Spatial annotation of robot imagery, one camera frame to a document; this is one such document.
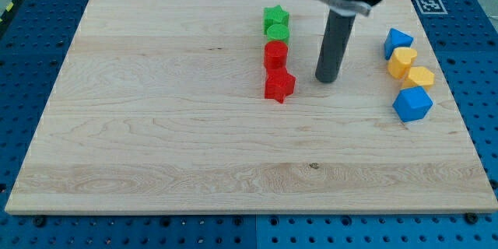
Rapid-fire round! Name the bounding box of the blue cube block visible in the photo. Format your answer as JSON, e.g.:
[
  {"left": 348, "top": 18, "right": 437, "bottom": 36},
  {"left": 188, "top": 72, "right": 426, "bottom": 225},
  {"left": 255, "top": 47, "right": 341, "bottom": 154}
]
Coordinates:
[{"left": 392, "top": 86, "right": 433, "bottom": 122}]

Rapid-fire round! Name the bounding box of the red star block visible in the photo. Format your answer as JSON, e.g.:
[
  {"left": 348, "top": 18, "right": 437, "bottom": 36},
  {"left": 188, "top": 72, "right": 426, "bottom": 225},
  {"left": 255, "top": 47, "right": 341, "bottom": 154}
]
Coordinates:
[{"left": 265, "top": 67, "right": 296, "bottom": 103}]

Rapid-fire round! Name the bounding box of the red cylinder block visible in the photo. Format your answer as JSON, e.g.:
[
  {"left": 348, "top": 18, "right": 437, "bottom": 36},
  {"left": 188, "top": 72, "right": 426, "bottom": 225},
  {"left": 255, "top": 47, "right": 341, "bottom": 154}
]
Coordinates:
[{"left": 264, "top": 40, "right": 289, "bottom": 69}]

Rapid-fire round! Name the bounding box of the green cylinder block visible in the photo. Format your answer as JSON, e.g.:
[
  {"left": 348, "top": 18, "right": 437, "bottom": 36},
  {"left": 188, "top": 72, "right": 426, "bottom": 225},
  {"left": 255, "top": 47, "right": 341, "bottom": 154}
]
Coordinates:
[{"left": 266, "top": 24, "right": 290, "bottom": 44}]

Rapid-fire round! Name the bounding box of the light wooden board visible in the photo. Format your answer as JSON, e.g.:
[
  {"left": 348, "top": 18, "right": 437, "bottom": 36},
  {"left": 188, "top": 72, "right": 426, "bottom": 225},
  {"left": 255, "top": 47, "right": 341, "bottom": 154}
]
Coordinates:
[{"left": 5, "top": 0, "right": 497, "bottom": 215}]

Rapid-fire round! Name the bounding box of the green star block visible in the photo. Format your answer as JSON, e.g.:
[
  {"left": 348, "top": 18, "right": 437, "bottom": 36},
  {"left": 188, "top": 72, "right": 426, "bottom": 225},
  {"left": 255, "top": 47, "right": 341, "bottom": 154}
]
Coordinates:
[{"left": 263, "top": 5, "right": 289, "bottom": 35}]

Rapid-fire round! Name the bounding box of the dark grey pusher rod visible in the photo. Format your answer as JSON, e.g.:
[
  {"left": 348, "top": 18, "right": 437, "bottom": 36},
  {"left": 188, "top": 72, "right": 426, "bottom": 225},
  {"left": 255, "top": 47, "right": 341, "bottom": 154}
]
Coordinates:
[{"left": 315, "top": 10, "right": 356, "bottom": 83}]

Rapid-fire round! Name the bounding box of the yellow heart block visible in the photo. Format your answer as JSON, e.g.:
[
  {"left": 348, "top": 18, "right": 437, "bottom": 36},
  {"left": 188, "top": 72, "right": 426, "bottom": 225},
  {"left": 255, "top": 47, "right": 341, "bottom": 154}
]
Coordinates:
[{"left": 388, "top": 47, "right": 418, "bottom": 79}]

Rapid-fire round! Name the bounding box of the blue triangle block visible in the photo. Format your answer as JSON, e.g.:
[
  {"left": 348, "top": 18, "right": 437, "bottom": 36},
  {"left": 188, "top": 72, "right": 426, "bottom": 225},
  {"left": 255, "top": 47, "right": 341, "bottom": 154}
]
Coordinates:
[{"left": 384, "top": 28, "right": 414, "bottom": 60}]

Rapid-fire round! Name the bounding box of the yellow hexagon block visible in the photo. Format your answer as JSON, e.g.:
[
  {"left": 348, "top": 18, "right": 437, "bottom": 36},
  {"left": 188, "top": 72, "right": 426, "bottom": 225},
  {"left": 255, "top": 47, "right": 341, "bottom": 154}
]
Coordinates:
[{"left": 402, "top": 66, "right": 435, "bottom": 92}]

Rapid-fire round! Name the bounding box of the white fiducial marker tag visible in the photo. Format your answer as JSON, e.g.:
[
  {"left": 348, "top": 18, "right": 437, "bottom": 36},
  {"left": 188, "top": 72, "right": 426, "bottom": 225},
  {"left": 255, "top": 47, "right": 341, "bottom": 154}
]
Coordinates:
[{"left": 415, "top": 0, "right": 447, "bottom": 15}]

